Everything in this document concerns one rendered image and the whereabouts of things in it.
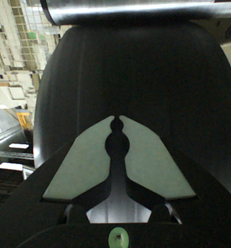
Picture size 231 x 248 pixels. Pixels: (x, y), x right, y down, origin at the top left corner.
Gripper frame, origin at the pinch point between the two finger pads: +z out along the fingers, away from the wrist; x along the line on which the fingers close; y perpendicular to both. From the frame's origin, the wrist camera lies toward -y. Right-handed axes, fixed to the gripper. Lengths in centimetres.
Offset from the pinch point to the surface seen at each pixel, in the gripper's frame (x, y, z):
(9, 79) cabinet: -308, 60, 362
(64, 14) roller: -7.2, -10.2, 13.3
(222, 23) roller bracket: 24.3, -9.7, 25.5
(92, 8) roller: -3.0, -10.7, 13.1
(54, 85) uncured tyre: -7.5, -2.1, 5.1
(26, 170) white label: -11.6, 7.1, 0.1
